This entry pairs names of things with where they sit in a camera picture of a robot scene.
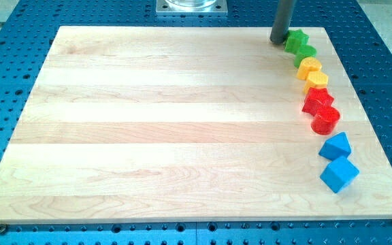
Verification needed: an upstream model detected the green star block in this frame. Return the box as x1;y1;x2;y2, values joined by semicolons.
284;29;309;54

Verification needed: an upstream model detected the red star block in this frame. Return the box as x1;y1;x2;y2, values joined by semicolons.
302;88;334;116

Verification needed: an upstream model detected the red circle block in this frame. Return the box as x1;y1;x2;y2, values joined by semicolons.
311;106;340;135

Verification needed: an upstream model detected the green circle block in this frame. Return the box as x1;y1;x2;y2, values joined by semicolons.
293;44;317;68

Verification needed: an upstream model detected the light wooden board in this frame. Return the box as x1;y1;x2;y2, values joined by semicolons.
0;26;392;224

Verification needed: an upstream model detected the yellow hexagon block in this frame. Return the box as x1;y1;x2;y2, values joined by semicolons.
303;71;329;94

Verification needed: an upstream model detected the yellow heart block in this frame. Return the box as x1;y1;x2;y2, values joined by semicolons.
296;56;323;80

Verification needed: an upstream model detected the blue triangle block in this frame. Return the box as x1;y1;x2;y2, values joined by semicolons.
318;132;352;160

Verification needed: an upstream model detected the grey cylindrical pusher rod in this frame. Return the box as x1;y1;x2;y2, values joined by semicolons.
269;0;297;45

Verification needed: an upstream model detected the blue cube block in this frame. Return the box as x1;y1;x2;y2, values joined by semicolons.
320;157;360;193

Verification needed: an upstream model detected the blue perforated table plate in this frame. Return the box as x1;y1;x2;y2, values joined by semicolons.
0;1;392;244

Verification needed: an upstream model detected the left board clamp screw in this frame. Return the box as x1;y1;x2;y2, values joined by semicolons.
0;224;8;235

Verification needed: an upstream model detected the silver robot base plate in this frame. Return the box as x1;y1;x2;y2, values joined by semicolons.
155;0;228;16

